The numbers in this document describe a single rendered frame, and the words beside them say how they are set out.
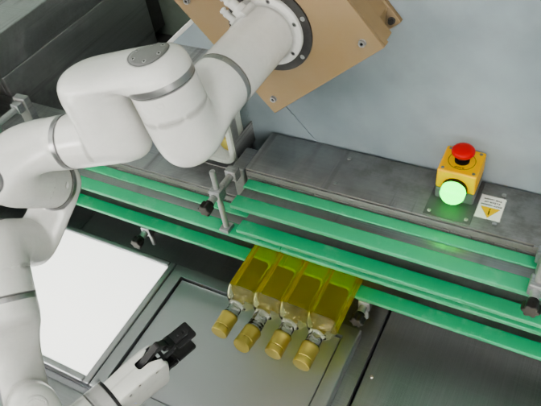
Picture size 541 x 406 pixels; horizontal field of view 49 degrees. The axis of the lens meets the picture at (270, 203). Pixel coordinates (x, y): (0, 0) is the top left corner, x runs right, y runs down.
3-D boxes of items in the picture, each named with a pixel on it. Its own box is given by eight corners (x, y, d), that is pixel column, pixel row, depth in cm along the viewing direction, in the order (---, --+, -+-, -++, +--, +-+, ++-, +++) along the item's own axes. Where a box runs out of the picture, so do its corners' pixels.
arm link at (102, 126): (98, 143, 97) (46, 56, 87) (233, 126, 89) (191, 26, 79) (72, 182, 91) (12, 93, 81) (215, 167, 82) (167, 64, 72)
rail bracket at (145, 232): (165, 219, 153) (134, 257, 145) (158, 200, 148) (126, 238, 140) (178, 223, 151) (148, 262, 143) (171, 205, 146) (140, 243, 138)
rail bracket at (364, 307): (370, 285, 131) (347, 334, 123) (370, 266, 126) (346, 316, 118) (388, 291, 129) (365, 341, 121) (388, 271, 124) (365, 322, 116)
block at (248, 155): (250, 177, 134) (235, 198, 130) (244, 145, 128) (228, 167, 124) (264, 181, 133) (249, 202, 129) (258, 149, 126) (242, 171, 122)
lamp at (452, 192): (441, 193, 109) (436, 205, 108) (443, 176, 106) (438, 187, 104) (466, 200, 107) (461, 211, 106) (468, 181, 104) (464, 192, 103)
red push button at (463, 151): (447, 167, 106) (448, 152, 104) (453, 152, 109) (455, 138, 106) (470, 171, 105) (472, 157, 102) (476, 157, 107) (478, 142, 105)
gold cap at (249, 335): (245, 333, 115) (233, 350, 112) (244, 321, 113) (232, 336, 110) (261, 340, 114) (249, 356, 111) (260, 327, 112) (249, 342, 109)
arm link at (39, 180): (98, 119, 98) (29, 130, 103) (38, 106, 85) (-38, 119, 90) (103, 203, 97) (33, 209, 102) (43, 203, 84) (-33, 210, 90)
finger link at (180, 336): (167, 360, 102) (196, 335, 105) (166, 353, 99) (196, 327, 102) (154, 347, 103) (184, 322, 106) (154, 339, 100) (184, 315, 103)
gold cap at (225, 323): (224, 317, 119) (212, 335, 116) (220, 307, 116) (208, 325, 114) (239, 323, 117) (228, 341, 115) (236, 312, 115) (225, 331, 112)
